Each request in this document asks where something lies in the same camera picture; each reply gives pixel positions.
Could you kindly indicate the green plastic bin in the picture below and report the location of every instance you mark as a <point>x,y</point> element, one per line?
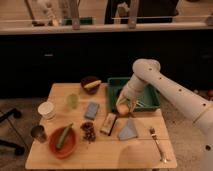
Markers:
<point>149,95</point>

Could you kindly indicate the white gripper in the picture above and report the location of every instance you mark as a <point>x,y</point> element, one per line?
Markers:
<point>128,94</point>

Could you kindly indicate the bunch of dark grapes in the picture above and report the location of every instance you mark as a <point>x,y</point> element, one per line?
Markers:
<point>89,132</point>

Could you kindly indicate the white paper cup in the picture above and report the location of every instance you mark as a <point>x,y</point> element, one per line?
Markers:
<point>46,110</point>

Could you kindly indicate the blue sponge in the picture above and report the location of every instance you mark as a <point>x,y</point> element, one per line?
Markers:
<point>91,110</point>

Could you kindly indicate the yellow-red apple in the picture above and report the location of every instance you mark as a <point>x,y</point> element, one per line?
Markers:
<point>122,109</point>

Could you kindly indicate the green translucent cup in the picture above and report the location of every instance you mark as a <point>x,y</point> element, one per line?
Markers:
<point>72,101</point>

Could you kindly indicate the orange bowl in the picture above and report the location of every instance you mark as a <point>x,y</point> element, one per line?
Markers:
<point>68,146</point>

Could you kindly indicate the metal cup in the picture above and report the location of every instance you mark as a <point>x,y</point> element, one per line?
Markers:
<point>38,133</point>

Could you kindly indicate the green cucumber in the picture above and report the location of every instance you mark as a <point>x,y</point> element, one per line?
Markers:
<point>63,135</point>

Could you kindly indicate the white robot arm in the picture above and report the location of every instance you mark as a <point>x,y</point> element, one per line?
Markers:
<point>192,106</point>

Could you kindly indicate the wooden table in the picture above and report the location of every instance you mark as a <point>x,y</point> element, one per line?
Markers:
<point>106,152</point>

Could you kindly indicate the brown rectangular box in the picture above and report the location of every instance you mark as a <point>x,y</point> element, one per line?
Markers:
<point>108,124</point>

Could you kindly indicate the metal fork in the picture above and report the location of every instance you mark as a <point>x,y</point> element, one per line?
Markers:
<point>163,156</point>

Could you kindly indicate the corn cob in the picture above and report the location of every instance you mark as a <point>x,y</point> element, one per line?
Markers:
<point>92,84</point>

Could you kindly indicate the dark maroon bowl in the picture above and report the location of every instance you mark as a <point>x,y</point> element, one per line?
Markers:
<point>87,80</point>

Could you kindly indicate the blue folded cloth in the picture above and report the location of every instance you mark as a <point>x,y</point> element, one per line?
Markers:
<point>129,131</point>

